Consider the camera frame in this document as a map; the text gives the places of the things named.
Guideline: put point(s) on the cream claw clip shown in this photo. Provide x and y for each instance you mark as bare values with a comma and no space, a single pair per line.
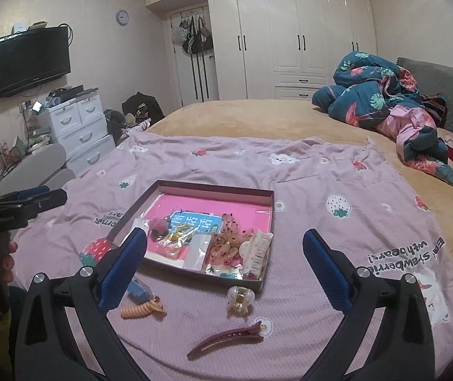
256,254

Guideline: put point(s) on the white drawer cabinet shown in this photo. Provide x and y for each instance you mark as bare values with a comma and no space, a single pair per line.
79,135

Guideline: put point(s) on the white wardrobe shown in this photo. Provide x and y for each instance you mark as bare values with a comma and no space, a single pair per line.
282,27

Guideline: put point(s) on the beige bed sheet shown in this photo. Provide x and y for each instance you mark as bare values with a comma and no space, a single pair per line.
250,119

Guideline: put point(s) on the black bag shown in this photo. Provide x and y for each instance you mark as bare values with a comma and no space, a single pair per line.
143,105

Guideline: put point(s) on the pile of clothes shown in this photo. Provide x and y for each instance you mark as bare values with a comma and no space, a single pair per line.
123,123

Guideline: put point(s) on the blue accessory packet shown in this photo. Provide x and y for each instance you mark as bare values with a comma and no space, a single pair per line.
139,289

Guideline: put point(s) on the dark striped cloth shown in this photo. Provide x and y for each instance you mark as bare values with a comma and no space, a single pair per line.
434,109

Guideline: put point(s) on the grey chair backrest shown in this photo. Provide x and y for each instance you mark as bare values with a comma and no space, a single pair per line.
44,154

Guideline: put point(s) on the white door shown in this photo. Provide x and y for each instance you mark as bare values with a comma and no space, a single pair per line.
187,83

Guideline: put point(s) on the round wall clock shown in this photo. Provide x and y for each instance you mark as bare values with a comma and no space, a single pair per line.
122,16

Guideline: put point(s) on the polka dot hair bow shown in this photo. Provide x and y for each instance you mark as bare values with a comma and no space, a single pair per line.
226,248

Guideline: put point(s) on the small clear claw clip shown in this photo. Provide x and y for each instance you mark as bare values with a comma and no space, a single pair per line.
240,299

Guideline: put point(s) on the white packet with clip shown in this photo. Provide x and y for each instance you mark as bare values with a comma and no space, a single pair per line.
198,252

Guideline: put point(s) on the hanging black bags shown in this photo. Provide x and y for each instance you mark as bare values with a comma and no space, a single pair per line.
194,37

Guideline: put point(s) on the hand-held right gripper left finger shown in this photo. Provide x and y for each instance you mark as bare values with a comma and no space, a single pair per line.
125,266

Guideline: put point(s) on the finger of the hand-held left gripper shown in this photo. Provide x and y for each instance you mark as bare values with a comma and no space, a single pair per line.
32,192
50,200

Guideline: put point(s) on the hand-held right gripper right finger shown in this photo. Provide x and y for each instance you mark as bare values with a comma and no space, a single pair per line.
325,266

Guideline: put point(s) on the clear packet with amber clip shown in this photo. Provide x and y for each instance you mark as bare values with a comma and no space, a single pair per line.
171,251

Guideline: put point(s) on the small white box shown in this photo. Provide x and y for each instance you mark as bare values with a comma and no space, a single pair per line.
19,27

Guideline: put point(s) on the maroon hair clip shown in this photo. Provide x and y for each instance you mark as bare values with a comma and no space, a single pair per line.
226,337

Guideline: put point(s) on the black television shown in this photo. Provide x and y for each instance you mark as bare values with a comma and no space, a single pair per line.
32,61

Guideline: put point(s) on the teal floral duvet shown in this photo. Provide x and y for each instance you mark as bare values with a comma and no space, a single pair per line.
361,99

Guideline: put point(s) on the pink strawberry print blanket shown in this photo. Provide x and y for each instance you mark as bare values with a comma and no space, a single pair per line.
329,166

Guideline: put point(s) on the shallow cardboard box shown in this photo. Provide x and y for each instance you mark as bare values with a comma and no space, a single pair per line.
206,278

